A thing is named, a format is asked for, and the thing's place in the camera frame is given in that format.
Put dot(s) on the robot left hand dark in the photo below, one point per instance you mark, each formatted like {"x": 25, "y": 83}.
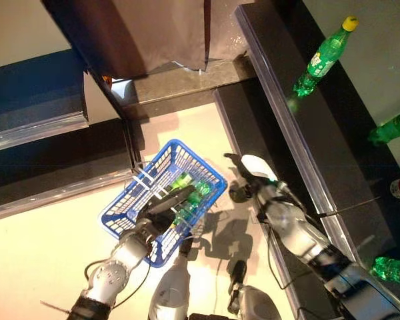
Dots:
{"x": 160, "y": 213}

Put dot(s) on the robot right hand dark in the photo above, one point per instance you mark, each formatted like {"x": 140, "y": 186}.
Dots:
{"x": 260, "y": 173}

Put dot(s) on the blue plastic shopping basket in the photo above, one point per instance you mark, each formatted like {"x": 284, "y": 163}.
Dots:
{"x": 221, "y": 188}

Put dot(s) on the robot left arm silver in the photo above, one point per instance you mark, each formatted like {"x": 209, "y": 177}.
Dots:
{"x": 110, "y": 276}

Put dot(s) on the robot right arm silver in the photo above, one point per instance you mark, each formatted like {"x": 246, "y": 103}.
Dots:
{"x": 296, "y": 230}

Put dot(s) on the black shelf base plinth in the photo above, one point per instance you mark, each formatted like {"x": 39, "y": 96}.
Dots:
{"x": 253, "y": 133}

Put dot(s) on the robot left leg silver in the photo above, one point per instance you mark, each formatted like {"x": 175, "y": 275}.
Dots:
{"x": 171, "y": 293}

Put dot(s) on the robot pelvis dark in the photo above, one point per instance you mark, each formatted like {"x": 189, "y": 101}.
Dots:
{"x": 208, "y": 317}

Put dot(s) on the black zip tie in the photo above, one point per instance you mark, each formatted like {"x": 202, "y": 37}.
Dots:
{"x": 55, "y": 306}

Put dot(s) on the small orange object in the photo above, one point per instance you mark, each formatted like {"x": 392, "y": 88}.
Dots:
{"x": 106, "y": 79}

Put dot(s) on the pale shelf back panel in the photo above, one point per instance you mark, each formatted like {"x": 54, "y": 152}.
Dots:
{"x": 386, "y": 50}

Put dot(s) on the brown grey fabric curtain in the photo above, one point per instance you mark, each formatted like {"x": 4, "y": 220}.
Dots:
{"x": 153, "y": 30}

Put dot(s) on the black shelf board clear rail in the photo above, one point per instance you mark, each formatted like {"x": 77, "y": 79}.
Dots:
{"x": 320, "y": 133}

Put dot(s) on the dark shelf base silver rail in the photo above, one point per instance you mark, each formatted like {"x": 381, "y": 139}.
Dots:
{"x": 53, "y": 166}

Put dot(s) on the dark shelf board silver rail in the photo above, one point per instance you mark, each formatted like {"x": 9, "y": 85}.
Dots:
{"x": 30, "y": 93}

